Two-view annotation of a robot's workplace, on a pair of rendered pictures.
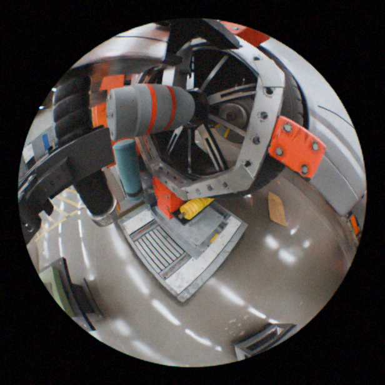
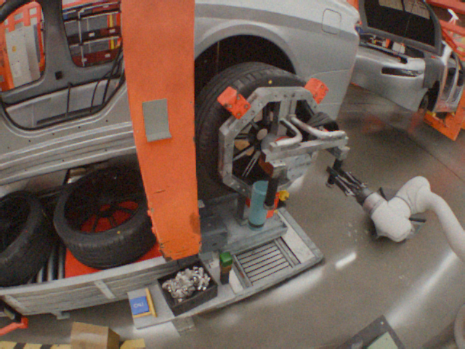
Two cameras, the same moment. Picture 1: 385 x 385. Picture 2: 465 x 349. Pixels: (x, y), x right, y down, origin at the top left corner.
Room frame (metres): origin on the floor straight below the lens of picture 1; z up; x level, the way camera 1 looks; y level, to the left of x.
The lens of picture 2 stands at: (0.12, 0.99, 1.36)
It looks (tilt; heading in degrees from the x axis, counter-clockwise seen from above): 37 degrees down; 296
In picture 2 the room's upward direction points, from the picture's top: 4 degrees clockwise
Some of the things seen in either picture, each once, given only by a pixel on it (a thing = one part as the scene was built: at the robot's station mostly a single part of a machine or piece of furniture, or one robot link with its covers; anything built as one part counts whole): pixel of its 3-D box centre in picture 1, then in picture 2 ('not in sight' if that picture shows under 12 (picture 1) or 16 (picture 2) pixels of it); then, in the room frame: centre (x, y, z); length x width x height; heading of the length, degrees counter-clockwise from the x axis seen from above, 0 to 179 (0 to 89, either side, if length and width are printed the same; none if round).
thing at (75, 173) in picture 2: not in sight; (86, 174); (2.19, 0.23, 0.02); 0.52 x 0.42 x 0.04; 47
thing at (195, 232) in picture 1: (191, 203); (247, 204); (0.48, 0.00, 0.32); 0.40 x 0.30 x 0.28; 53
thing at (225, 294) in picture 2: not in sight; (180, 297); (0.43, 0.76, 0.44); 0.43 x 0.17 x 0.03; 53
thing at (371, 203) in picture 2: not in sight; (373, 204); (-0.13, 0.24, 0.83); 0.09 x 0.06 x 0.09; 53
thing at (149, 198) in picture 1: (162, 186); (202, 225); (0.66, 0.24, 0.26); 0.42 x 0.18 x 0.35; 143
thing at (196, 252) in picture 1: (188, 219); (244, 223); (0.48, 0.00, 0.13); 0.50 x 0.36 x 0.10; 53
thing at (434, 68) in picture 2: not in sight; (430, 72); (-1.12, -2.60, 1.36); 0.71 x 0.30 x 0.51; 53
